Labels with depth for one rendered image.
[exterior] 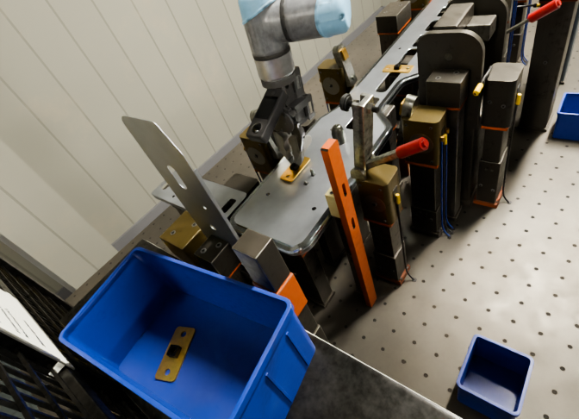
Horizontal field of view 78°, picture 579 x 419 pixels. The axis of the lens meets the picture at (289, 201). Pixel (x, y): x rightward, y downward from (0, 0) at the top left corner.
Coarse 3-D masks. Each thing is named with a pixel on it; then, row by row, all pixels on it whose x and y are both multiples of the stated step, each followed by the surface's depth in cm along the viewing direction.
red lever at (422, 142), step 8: (408, 144) 59; (416, 144) 58; (424, 144) 57; (392, 152) 63; (400, 152) 61; (408, 152) 59; (416, 152) 58; (368, 160) 68; (376, 160) 66; (384, 160) 64; (368, 168) 68
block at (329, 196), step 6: (330, 192) 67; (330, 198) 67; (330, 204) 68; (336, 204) 67; (330, 210) 70; (336, 210) 69; (336, 216) 70; (336, 222) 73; (342, 228) 73; (342, 234) 75; (342, 240) 77; (348, 246) 77; (348, 252) 79; (348, 258) 81; (354, 270) 84; (354, 276) 86; (360, 288) 89; (360, 294) 91
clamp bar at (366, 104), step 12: (348, 96) 60; (360, 96) 59; (372, 96) 59; (348, 108) 61; (360, 108) 58; (372, 108) 58; (360, 120) 59; (372, 120) 62; (360, 132) 61; (372, 132) 64; (360, 144) 63; (372, 144) 67; (360, 156) 66; (372, 156) 69
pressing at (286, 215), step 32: (448, 0) 126; (416, 32) 116; (384, 64) 108; (416, 64) 102; (352, 96) 101; (384, 96) 96; (320, 128) 94; (384, 128) 86; (320, 160) 85; (352, 160) 82; (256, 192) 84; (288, 192) 81; (320, 192) 78; (256, 224) 77; (288, 224) 74; (320, 224) 71
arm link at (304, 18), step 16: (288, 0) 61; (304, 0) 60; (320, 0) 58; (336, 0) 58; (288, 16) 61; (304, 16) 60; (320, 16) 59; (336, 16) 59; (288, 32) 62; (304, 32) 62; (320, 32) 61; (336, 32) 61
